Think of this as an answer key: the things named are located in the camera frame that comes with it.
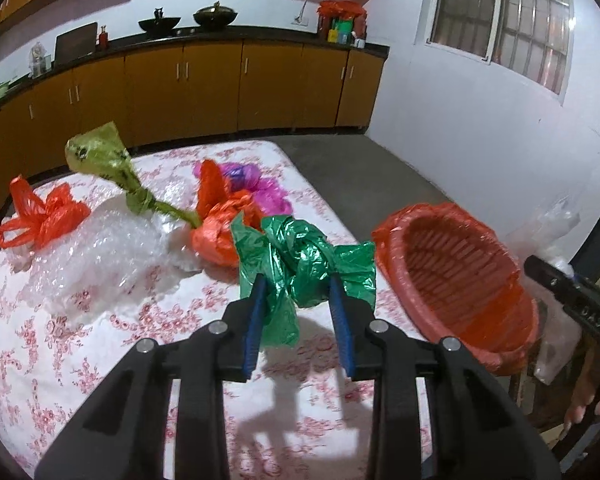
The orange plastic bag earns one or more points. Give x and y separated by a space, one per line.
215 240
55 215

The clear glass jar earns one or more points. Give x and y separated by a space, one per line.
39 60

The purple plastic bag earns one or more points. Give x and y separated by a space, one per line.
272 195

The barred window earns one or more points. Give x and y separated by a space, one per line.
480 10

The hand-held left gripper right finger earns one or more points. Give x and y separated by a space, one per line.
341 320

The black wok with lid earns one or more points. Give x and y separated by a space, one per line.
215 16

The clear plastic bag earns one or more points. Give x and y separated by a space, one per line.
555 340

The black bowl with kettle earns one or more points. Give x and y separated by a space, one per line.
159 24

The orange bag on rack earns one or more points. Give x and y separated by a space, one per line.
340 10

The green plastic container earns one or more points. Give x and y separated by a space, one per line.
344 27

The red bottle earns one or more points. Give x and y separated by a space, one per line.
103 39

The white cup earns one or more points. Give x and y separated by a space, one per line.
359 43

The brown lower kitchen cabinets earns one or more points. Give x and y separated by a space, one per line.
205 90

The clear bubble wrap sheet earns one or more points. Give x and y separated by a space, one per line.
105 250

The olive green plastic bag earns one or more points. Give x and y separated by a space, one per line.
100 150

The brown cutting board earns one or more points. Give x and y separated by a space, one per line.
75 42

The orange plastic basket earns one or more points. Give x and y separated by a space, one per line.
445 260

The person's right hand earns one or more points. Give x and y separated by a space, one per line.
587 400

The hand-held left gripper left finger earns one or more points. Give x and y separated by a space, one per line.
254 320

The red floral cloth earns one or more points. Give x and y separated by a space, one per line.
80 385

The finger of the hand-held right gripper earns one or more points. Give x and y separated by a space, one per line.
547 272

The black kitchen countertop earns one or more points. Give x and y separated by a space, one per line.
260 37

